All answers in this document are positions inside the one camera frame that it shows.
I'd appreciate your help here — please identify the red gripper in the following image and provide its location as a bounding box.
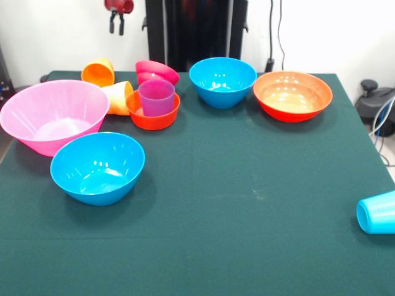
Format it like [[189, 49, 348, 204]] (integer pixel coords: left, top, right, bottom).
[[104, 0, 135, 36]]

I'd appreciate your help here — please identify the orange cup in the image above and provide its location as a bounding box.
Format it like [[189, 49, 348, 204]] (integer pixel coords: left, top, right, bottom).
[[81, 57, 115, 88]]

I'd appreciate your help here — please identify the small crimson bowl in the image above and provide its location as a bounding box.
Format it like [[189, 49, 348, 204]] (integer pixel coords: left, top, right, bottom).
[[135, 60, 180, 86]]

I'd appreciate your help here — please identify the yellow cup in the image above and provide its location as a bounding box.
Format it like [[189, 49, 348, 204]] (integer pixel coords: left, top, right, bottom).
[[101, 80, 135, 117]]

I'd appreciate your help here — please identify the purple cup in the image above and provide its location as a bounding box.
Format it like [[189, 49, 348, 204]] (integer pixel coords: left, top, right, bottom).
[[138, 79, 176, 117]]

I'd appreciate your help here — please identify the small orange bowl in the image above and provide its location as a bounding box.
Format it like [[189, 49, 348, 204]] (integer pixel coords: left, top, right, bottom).
[[125, 89, 181, 131]]

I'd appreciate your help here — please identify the large pink bowl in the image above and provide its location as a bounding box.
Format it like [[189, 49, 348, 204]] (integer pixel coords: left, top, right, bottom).
[[0, 79, 110, 157]]

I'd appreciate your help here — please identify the blue bowl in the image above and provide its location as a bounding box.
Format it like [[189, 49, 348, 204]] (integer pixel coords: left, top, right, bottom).
[[50, 131, 146, 207], [188, 57, 257, 109]]

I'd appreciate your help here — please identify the large orange bowl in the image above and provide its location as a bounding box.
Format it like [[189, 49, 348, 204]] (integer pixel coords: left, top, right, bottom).
[[253, 70, 333, 123]]

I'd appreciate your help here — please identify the light blue cup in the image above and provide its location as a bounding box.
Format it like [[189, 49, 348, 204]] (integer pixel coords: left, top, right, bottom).
[[355, 190, 395, 235]]

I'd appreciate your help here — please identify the black equipment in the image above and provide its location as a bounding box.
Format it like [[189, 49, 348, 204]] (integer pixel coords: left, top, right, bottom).
[[0, 46, 14, 102]]

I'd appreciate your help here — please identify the dark green table cloth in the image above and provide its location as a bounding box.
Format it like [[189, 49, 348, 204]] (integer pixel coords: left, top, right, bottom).
[[0, 70, 395, 296]]

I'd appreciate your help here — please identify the black wall cable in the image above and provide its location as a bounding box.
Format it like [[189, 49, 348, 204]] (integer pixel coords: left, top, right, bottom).
[[265, 0, 296, 75]]

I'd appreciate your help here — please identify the blue cable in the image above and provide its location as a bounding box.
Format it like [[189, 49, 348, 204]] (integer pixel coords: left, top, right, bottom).
[[372, 98, 395, 137]]

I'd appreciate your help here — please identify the white cable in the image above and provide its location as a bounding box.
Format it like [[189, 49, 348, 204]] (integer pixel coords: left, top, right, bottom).
[[368, 95, 395, 167]]

